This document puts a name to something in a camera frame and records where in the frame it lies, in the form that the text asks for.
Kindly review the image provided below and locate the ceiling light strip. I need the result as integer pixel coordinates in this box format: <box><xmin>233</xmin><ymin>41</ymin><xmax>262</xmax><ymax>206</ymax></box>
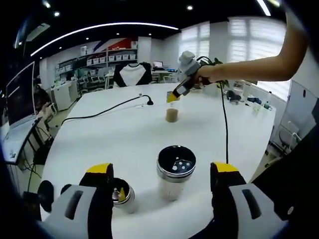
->
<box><xmin>256</xmin><ymin>0</ymin><xmax>272</xmax><ymax>17</ymax></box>
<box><xmin>30</xmin><ymin>22</ymin><xmax>180</xmax><ymax>57</ymax></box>

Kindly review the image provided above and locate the shelf with white bins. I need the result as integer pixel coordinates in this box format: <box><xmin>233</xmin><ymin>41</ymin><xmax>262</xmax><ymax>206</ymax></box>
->
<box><xmin>55</xmin><ymin>40</ymin><xmax>139</xmax><ymax>77</ymax></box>

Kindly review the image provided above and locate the person's right hand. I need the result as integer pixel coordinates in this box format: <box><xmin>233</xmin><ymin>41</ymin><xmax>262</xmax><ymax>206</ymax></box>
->
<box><xmin>196</xmin><ymin>65</ymin><xmax>221</xmax><ymax>86</ymax></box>

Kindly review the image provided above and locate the green potted plant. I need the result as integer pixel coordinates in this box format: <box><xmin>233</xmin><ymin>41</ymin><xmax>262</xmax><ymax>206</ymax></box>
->
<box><xmin>211</xmin><ymin>57</ymin><xmax>230</xmax><ymax>88</ymax></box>

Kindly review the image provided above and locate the tall seasoning bottle beige powder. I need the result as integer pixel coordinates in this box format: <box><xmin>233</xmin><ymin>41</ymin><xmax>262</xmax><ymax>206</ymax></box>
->
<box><xmin>156</xmin><ymin>145</ymin><xmax>197</xmax><ymax>202</ymax></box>

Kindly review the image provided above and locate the black chair back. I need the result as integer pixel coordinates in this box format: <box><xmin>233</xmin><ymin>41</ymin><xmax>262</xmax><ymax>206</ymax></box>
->
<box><xmin>38</xmin><ymin>180</ymin><xmax>55</xmax><ymax>213</ymax></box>

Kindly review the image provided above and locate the tall seasoning bottle brown powder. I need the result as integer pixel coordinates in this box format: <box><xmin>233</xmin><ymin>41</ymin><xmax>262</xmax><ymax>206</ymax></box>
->
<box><xmin>165</xmin><ymin>91</ymin><xmax>179</xmax><ymax>123</ymax></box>

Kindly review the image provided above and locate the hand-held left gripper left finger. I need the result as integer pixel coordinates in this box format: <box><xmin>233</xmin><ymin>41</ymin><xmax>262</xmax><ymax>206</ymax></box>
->
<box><xmin>37</xmin><ymin>163</ymin><xmax>115</xmax><ymax>239</ymax></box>

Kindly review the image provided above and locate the person's dark clothing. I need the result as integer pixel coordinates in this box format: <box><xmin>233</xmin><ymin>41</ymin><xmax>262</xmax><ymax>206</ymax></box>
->
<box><xmin>250</xmin><ymin>117</ymin><xmax>319</xmax><ymax>225</ymax></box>

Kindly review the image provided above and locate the white office chair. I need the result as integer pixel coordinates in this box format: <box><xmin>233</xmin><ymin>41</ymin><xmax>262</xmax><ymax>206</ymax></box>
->
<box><xmin>270</xmin><ymin>120</ymin><xmax>303</xmax><ymax>155</ymax></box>

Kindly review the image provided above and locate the grey plush toy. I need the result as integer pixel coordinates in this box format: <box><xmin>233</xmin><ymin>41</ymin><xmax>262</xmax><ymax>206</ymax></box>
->
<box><xmin>225</xmin><ymin>90</ymin><xmax>244</xmax><ymax>102</ymax></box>

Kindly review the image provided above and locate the black and white shirt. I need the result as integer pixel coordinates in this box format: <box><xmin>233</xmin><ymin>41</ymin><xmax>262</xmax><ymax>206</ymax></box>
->
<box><xmin>114</xmin><ymin>62</ymin><xmax>152</xmax><ymax>88</ymax></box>

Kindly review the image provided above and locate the small seasoning bottle white powder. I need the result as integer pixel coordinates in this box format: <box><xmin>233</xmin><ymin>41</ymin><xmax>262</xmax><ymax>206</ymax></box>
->
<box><xmin>112</xmin><ymin>177</ymin><xmax>136</xmax><ymax>215</ymax></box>

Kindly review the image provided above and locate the window with white blinds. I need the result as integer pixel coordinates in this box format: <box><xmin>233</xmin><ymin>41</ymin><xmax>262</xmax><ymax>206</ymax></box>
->
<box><xmin>180</xmin><ymin>16</ymin><xmax>295</xmax><ymax>66</ymax></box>

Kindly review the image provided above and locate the black table cable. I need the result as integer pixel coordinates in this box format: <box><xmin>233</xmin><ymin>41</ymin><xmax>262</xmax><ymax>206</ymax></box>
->
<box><xmin>60</xmin><ymin>94</ymin><xmax>155</xmax><ymax>126</ymax></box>

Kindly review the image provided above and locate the ceiling air conditioner unit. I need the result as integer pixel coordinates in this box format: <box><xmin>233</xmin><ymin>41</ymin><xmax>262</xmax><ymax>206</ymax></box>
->
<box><xmin>25</xmin><ymin>22</ymin><xmax>51</xmax><ymax>42</ymax></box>

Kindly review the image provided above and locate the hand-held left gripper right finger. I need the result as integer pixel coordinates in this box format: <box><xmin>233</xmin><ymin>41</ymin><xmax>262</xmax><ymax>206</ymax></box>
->
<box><xmin>210</xmin><ymin>161</ymin><xmax>295</xmax><ymax>239</ymax></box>

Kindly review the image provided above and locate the white laptop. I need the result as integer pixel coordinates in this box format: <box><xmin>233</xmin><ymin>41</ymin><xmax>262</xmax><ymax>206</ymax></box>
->
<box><xmin>0</xmin><ymin>61</ymin><xmax>38</xmax><ymax>165</ymax></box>

